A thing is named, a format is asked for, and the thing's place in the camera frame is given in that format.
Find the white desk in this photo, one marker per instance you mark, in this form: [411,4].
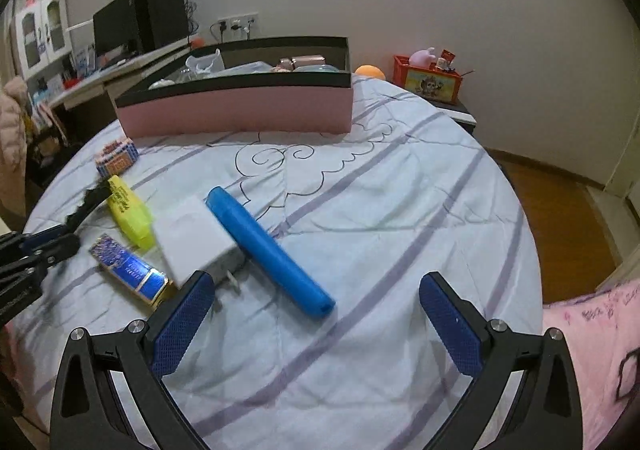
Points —
[90,85]

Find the pink storage box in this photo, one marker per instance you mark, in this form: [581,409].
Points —
[240,110]

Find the wall outlet strip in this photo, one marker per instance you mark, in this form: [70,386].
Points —
[240,21]

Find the striped white quilt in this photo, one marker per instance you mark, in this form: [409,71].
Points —
[400,210]

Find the clear plastic bag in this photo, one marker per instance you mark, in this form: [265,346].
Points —
[205,64]

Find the white charger adapter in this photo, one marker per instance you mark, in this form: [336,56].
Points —
[195,240]

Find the black hair clip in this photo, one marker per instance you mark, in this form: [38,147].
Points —
[87,205]

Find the white glass-door cabinet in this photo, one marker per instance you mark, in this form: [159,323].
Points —
[42,35]

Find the red toy crate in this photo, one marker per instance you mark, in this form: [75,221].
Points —
[430,82]

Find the yellow highlighter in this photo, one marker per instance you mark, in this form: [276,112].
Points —
[130,212]

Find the orange plush octopus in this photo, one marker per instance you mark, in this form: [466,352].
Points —
[370,71]

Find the pink puffer jacket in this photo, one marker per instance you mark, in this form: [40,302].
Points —
[11,130]

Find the black computer tower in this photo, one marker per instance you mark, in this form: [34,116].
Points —
[162,15]

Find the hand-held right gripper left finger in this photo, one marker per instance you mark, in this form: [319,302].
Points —
[182,325]

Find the small blue gold box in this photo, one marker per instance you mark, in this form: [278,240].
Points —
[130,267]

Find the small red patterned box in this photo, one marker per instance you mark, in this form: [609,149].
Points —
[116,157]

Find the black monitor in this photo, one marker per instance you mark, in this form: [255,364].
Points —
[115,25]

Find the blue plastic tube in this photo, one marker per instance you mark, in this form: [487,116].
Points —
[270,250]

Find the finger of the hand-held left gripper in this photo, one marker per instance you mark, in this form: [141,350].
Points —
[55,252]
[45,235]

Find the pink plush toy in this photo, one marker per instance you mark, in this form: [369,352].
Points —
[422,57]

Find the low dark side table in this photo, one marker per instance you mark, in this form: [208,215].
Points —
[457,112]

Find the pink blanket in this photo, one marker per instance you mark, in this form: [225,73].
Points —
[590,355]

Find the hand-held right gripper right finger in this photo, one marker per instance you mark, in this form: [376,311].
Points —
[452,325]

